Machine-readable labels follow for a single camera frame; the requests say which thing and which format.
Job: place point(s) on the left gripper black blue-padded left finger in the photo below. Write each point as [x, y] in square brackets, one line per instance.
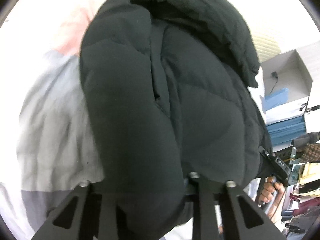
[88, 211]

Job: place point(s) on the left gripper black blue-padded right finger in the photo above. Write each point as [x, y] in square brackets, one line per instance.
[224, 209]

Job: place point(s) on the black puffer jacket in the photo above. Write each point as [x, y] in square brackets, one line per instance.
[166, 83]

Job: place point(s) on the person's right hand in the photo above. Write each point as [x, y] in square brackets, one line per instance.
[272, 191]

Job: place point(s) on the blue curtain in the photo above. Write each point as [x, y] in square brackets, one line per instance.
[287, 130]

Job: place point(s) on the plaid patchwork duvet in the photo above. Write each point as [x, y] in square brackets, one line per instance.
[47, 146]

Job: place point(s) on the grey white wardrobe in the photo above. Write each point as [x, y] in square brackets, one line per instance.
[298, 70]

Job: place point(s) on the cream quilted headboard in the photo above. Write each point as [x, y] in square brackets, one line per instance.
[266, 48]

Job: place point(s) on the black wall plug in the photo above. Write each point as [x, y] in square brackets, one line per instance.
[274, 74]

